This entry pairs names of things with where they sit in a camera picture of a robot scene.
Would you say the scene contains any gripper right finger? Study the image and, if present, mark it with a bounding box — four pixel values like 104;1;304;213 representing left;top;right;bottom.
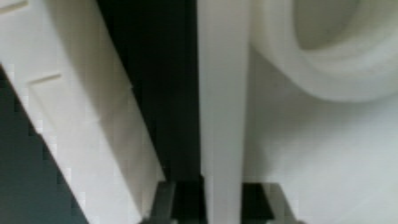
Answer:
242;183;306;224

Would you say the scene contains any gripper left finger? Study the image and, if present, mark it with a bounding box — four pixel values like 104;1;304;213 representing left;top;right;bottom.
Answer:
141;181;208;224

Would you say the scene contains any white square tabletop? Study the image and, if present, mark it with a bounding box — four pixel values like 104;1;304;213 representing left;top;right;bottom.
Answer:
198;0;398;224

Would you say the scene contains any white L-shaped obstacle fence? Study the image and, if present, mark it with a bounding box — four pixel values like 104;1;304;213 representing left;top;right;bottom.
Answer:
0;0;164;224

